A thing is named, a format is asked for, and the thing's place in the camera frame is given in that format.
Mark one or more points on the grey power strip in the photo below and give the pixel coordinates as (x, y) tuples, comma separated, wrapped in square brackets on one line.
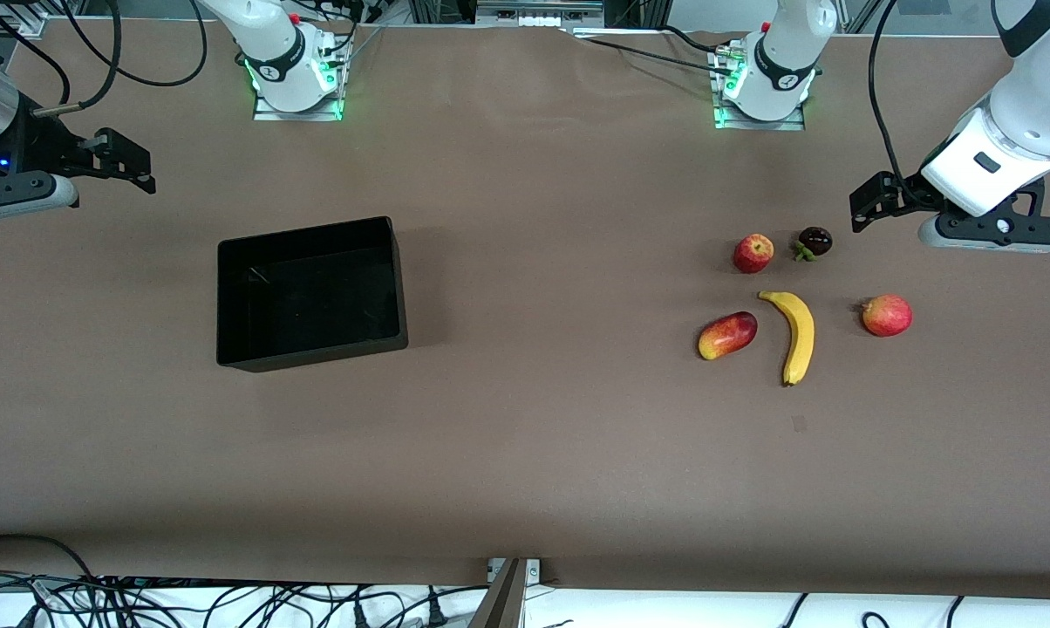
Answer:
[(538, 17)]

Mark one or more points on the dark purple mangosteen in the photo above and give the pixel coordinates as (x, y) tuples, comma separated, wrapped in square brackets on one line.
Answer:
[(814, 240)]

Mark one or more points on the red yellow mango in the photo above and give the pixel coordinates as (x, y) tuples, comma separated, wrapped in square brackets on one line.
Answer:
[(727, 336)]

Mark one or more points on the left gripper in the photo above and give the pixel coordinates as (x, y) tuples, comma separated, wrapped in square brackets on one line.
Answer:
[(907, 194)]

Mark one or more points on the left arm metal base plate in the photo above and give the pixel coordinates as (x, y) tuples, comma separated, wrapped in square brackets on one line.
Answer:
[(726, 125)]

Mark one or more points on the small metal bracket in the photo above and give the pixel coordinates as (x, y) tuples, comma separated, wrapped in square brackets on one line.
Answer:
[(534, 571)]

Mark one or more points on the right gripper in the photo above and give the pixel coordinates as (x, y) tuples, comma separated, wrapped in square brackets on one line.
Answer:
[(44, 146)]

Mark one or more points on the yellow banana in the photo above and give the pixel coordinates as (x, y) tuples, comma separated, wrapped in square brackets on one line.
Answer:
[(800, 336)]

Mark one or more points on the aluminium profile post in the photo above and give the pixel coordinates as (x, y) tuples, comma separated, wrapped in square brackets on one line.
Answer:
[(501, 602)]

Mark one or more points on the aluminium frame extrusion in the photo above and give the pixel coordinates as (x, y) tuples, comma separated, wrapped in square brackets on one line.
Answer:
[(10, 23)]

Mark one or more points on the red apple right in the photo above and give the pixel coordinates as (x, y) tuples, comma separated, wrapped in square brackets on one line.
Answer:
[(888, 316)]

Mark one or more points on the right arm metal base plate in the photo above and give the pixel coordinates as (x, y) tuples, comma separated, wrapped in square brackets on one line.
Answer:
[(268, 115)]

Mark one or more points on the small red apple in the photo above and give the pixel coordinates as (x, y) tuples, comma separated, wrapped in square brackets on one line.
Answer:
[(753, 254)]

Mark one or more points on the black plastic box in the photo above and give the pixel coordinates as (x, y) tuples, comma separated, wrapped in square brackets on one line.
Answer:
[(316, 301)]

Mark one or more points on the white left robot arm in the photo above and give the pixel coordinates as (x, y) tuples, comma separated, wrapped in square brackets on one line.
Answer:
[(782, 52)]

